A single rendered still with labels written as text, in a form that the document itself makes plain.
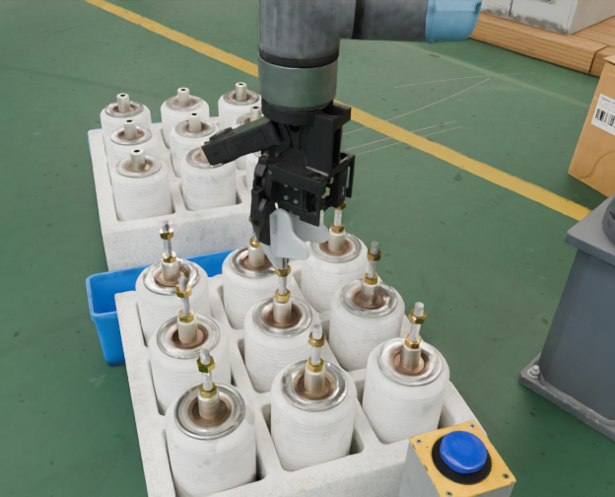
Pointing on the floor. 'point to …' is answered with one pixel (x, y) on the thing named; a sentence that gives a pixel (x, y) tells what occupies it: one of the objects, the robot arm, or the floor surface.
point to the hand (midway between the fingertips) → (278, 253)
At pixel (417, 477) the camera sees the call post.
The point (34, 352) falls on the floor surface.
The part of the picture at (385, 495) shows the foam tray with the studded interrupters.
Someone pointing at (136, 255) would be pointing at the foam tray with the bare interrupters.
